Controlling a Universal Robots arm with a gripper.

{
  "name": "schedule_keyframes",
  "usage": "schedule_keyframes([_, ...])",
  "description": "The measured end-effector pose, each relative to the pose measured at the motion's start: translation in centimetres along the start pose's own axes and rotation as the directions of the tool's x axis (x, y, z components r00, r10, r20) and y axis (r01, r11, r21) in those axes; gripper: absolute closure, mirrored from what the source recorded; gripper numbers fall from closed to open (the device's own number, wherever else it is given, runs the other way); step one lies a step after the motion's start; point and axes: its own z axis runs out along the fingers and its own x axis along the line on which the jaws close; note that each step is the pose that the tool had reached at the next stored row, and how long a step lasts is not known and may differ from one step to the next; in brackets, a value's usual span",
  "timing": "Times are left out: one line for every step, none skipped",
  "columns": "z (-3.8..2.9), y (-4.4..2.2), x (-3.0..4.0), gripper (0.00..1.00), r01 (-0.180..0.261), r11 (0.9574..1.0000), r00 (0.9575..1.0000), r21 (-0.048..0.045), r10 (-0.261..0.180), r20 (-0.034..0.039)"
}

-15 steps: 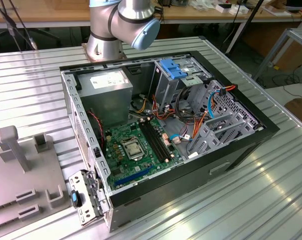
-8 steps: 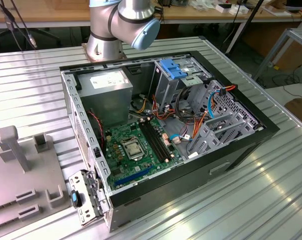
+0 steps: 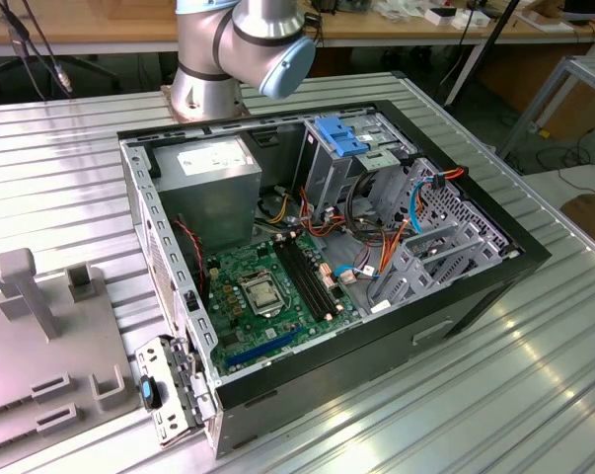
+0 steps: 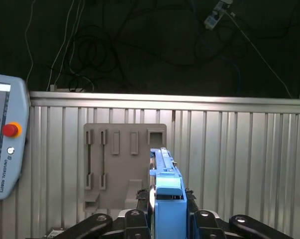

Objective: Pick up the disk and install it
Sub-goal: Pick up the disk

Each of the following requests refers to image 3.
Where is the black RAM slot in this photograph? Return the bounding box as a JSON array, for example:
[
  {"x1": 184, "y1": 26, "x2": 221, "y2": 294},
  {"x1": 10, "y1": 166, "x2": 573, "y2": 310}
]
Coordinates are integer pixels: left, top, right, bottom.
[
  {"x1": 291, "y1": 231, "x2": 343, "y2": 312},
  {"x1": 286, "y1": 234, "x2": 338, "y2": 315},
  {"x1": 275, "y1": 239, "x2": 331, "y2": 322},
  {"x1": 280, "y1": 237, "x2": 335, "y2": 319}
]

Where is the white box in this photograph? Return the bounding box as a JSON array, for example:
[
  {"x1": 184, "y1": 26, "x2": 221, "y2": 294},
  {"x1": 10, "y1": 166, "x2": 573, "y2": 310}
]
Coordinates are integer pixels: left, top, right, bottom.
[
  {"x1": 450, "y1": 10, "x2": 491, "y2": 30},
  {"x1": 423, "y1": 5, "x2": 457, "y2": 26}
]

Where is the brown cardboard box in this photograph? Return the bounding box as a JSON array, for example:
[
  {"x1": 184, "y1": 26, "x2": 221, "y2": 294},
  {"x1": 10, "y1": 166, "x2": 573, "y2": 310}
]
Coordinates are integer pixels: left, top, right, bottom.
[{"x1": 558, "y1": 192, "x2": 595, "y2": 251}]

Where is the black PC case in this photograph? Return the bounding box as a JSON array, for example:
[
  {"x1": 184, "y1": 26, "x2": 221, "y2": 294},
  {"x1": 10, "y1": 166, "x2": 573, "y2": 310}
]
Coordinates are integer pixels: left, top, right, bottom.
[{"x1": 116, "y1": 98, "x2": 553, "y2": 460}]

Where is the black stand pole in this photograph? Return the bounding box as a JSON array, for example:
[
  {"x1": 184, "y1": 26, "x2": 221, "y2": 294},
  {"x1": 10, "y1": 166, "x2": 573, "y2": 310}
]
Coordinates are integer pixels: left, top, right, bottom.
[{"x1": 434, "y1": 0, "x2": 523, "y2": 106}]

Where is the silver drive cage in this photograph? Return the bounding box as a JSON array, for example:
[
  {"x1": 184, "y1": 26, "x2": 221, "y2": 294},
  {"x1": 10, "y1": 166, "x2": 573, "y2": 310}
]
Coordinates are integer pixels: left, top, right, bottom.
[{"x1": 296, "y1": 114, "x2": 420, "y2": 229}]

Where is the yellow orange wire bundle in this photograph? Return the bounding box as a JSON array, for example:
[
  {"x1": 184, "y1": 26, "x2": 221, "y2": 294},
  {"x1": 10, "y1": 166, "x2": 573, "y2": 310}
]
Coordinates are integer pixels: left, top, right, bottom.
[{"x1": 256, "y1": 193, "x2": 292, "y2": 224}]

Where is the wooden desk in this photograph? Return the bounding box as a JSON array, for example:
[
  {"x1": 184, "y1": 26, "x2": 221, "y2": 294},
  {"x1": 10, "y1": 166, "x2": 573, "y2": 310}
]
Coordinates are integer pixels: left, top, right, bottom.
[{"x1": 0, "y1": 0, "x2": 595, "y2": 108}]

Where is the red orange wire bundle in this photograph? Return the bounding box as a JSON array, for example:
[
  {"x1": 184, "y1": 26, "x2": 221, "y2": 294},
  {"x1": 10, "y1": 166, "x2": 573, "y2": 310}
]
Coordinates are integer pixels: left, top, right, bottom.
[{"x1": 299, "y1": 186, "x2": 412, "y2": 286}]

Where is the copper cable connector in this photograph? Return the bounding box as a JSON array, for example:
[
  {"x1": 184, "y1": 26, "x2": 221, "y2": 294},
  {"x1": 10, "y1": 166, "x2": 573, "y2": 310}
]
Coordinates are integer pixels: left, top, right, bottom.
[{"x1": 53, "y1": 61, "x2": 75, "y2": 98}]

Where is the silver card retention bracket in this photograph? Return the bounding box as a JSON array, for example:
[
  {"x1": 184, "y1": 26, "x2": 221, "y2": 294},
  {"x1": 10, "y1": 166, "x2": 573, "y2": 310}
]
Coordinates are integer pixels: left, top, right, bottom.
[{"x1": 133, "y1": 334, "x2": 218, "y2": 449}]

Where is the blue plastic drive latch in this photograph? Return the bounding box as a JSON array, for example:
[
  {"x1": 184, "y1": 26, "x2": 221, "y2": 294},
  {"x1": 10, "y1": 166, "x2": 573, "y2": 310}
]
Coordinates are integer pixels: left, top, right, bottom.
[{"x1": 314, "y1": 116, "x2": 373, "y2": 157}]

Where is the blue expansion slot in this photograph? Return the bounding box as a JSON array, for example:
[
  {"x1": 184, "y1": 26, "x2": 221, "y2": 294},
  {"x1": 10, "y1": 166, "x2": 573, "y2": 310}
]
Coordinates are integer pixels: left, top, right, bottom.
[{"x1": 225, "y1": 325, "x2": 304, "y2": 369}]

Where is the grey metal disk bay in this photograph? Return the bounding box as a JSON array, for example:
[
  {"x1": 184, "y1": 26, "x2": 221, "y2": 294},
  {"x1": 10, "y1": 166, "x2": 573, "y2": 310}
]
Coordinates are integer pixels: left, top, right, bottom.
[{"x1": 370, "y1": 156, "x2": 521, "y2": 317}]

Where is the orange red power wire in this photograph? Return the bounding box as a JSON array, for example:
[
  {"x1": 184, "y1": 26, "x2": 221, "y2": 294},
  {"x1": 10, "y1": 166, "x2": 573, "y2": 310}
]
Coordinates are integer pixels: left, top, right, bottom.
[{"x1": 432, "y1": 166, "x2": 469, "y2": 192}]

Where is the green motherboard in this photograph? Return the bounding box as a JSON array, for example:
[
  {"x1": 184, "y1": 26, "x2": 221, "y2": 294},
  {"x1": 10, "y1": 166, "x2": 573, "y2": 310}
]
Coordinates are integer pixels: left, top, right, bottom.
[{"x1": 202, "y1": 231, "x2": 365, "y2": 376}]

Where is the red black fan wire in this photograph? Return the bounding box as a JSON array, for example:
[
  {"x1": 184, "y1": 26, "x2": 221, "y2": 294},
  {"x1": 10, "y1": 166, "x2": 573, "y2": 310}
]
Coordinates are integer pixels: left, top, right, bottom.
[{"x1": 172, "y1": 219, "x2": 208, "y2": 293}]

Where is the silver power supply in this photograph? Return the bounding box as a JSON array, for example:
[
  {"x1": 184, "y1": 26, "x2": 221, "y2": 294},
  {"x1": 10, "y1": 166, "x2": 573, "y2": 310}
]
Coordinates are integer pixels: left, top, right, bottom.
[{"x1": 151, "y1": 135, "x2": 263, "y2": 258}]

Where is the blue data wire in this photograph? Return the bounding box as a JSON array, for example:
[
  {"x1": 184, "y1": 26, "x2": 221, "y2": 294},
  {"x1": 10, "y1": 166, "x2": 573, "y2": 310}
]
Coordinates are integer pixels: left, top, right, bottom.
[
  {"x1": 335, "y1": 265, "x2": 378, "y2": 283},
  {"x1": 409, "y1": 170, "x2": 439, "y2": 236}
]

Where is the grey parts rack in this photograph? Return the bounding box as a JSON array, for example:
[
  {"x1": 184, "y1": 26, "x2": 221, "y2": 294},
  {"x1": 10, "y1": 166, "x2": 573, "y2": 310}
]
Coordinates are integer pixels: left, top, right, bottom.
[{"x1": 0, "y1": 248, "x2": 145, "y2": 458}]

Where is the aluminium frame table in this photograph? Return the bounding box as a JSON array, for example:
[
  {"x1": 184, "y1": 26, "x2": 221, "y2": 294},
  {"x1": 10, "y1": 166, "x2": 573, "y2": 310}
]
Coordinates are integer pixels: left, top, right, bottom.
[{"x1": 496, "y1": 53, "x2": 595, "y2": 167}]

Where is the CPU socket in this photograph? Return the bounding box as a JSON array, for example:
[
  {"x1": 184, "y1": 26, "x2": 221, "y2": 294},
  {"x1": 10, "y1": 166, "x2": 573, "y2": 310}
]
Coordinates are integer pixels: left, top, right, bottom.
[{"x1": 235, "y1": 270, "x2": 287, "y2": 321}]

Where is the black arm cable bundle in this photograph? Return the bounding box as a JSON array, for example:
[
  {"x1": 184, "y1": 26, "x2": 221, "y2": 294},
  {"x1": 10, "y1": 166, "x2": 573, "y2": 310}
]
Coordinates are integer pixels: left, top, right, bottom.
[{"x1": 0, "y1": 0, "x2": 76, "y2": 100}]

